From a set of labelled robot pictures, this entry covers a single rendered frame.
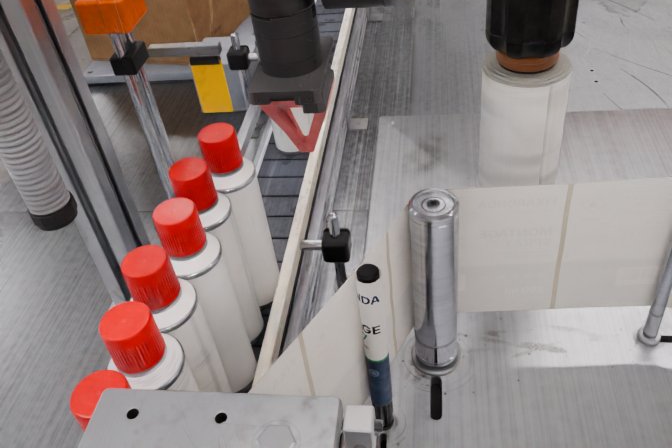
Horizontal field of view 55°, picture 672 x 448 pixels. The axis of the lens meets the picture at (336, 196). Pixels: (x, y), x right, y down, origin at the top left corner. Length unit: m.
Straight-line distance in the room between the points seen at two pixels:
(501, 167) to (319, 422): 0.46
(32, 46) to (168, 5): 0.63
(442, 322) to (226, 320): 0.18
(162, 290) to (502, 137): 0.38
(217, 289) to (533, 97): 0.34
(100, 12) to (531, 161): 0.43
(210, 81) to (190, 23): 0.57
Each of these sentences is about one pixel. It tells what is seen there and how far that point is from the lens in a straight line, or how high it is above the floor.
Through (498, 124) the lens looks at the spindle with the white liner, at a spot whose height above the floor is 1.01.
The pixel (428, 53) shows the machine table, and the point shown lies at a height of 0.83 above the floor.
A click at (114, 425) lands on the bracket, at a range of 0.31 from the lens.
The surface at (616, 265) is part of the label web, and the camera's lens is 0.60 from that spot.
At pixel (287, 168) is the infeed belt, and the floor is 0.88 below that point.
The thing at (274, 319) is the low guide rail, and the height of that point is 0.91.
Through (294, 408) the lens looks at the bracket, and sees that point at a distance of 0.29.
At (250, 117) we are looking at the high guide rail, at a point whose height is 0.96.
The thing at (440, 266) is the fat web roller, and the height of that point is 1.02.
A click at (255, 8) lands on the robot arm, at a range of 0.57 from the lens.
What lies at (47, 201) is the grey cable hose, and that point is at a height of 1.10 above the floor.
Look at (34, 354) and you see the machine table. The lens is 0.82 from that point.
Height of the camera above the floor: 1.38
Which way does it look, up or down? 39 degrees down
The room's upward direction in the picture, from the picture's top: 8 degrees counter-clockwise
